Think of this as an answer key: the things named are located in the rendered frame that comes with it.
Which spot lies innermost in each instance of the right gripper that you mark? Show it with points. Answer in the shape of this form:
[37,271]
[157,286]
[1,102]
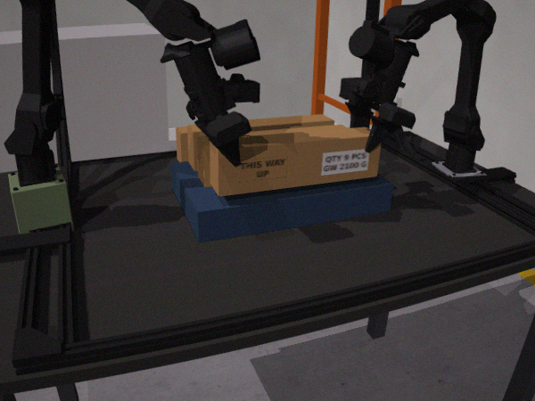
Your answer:
[210,104]

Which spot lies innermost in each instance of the brown cardboard carton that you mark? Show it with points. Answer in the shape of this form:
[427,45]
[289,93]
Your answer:
[203,147]
[182,144]
[259,125]
[278,161]

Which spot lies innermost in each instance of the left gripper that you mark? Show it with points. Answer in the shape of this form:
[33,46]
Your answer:
[360,114]

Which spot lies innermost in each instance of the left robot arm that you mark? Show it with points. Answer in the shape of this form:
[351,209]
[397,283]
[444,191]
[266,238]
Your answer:
[374,44]

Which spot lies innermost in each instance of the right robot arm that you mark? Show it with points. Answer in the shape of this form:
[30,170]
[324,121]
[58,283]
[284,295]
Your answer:
[39,114]

